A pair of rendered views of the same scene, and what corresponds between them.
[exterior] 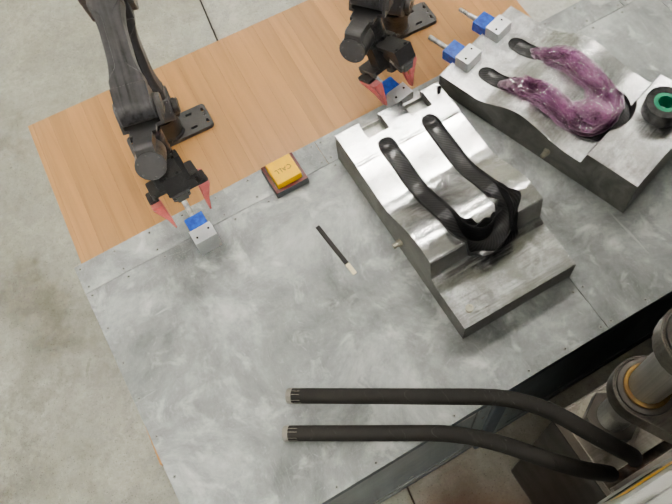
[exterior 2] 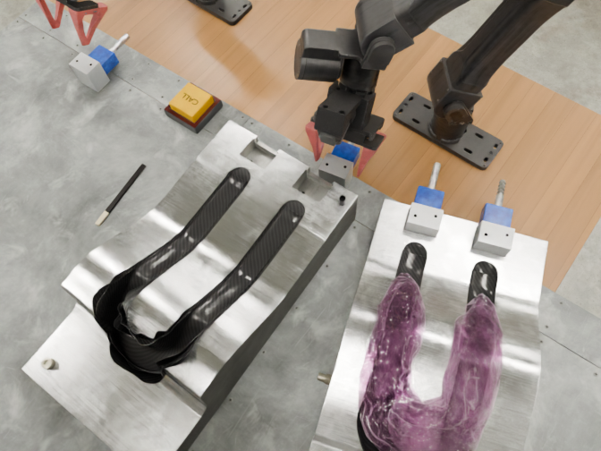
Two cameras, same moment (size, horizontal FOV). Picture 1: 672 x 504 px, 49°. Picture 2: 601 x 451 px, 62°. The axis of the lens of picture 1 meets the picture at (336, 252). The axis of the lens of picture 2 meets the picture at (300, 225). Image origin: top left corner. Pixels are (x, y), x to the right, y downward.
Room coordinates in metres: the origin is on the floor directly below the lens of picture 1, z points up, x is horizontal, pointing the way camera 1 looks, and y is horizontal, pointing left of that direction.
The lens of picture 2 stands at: (0.74, -0.55, 1.59)
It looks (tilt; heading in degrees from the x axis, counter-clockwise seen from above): 66 degrees down; 61
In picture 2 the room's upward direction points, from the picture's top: 7 degrees counter-clockwise
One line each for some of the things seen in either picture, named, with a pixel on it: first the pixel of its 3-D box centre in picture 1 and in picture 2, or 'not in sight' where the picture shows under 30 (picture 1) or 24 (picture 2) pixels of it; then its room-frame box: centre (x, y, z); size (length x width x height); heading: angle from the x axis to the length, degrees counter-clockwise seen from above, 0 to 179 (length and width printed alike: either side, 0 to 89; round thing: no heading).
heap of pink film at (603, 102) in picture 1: (566, 85); (431, 364); (0.91, -0.55, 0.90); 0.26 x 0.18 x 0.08; 36
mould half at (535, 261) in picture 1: (449, 198); (197, 280); (0.71, -0.25, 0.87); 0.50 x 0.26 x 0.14; 19
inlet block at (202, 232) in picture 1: (196, 221); (105, 56); (0.80, 0.28, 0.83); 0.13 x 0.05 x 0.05; 21
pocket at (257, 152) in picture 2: (373, 130); (261, 157); (0.91, -0.13, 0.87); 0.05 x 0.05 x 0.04; 19
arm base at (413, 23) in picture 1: (394, 18); (451, 118); (1.24, -0.25, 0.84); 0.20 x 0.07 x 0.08; 107
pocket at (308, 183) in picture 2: (416, 107); (314, 189); (0.95, -0.23, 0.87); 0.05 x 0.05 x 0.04; 19
